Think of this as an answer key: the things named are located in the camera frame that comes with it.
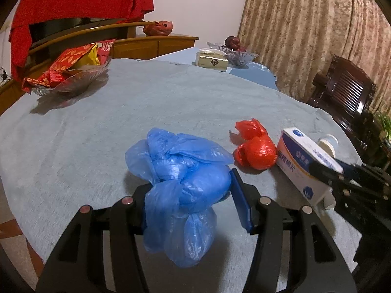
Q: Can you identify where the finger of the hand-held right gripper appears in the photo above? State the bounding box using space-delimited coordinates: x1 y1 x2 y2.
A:
336 158 364 176
308 159 346 187

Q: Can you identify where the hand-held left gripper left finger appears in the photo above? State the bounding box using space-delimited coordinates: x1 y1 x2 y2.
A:
35 184 153 293

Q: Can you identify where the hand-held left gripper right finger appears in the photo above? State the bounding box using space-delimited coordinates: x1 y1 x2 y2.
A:
229 168 358 293

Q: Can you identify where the white plastic bottle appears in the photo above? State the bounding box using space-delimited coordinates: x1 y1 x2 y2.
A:
317 135 340 210

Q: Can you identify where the white blue medicine box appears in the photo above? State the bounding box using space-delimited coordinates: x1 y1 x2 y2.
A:
276 127 344 207

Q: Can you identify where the small red plastic bag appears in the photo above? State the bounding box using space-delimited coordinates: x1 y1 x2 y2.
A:
230 118 277 170

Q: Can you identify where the blue plastic bag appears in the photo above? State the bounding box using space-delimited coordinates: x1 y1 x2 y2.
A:
125 127 234 268

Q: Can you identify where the potted green plant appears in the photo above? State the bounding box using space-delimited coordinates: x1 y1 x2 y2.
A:
377 110 391 141

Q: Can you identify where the dark wooden armchair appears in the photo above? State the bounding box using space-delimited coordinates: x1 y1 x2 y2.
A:
307 54 378 160

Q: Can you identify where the blue tablecloth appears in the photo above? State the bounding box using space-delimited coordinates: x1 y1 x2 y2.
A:
147 47 279 91

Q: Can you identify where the glass fruit bowl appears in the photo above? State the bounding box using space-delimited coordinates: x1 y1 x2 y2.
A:
207 41 259 68

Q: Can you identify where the beige floral curtain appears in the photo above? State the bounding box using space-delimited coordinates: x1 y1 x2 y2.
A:
238 0 391 115

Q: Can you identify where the beige tissue box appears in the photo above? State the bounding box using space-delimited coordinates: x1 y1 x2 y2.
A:
195 48 229 73

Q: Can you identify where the glass snack dish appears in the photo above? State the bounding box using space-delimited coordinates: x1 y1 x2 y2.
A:
31 56 112 99

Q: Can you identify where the red snack packet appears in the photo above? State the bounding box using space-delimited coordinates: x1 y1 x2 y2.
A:
21 70 65 94
98 38 117 57
50 45 99 71

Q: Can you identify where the yellow snack packet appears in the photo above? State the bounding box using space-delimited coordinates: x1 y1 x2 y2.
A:
73 44 101 68

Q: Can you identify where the wooden television cabinet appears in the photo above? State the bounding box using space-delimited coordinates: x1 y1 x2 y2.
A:
0 21 200 114

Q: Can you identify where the red patterned plastic bag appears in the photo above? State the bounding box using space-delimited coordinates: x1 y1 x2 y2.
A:
143 21 173 36

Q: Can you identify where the black television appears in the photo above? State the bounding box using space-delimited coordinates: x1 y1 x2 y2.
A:
29 17 129 50

